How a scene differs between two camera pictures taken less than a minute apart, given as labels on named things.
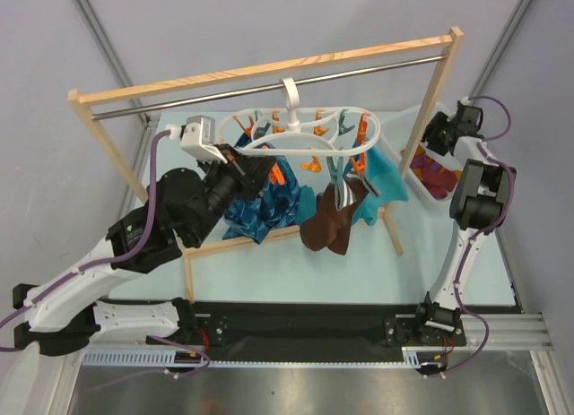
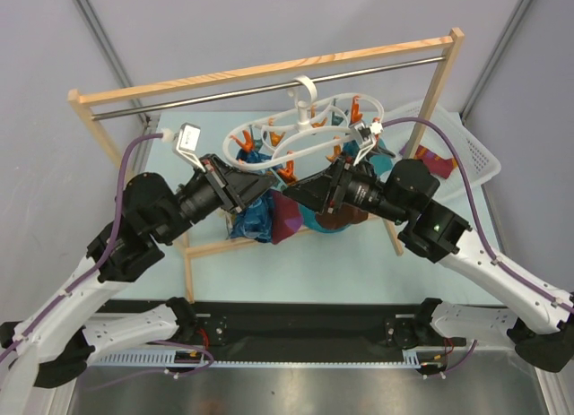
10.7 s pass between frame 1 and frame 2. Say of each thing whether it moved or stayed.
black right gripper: moved
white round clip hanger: moved
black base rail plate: stayed
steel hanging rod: stayed
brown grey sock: moved
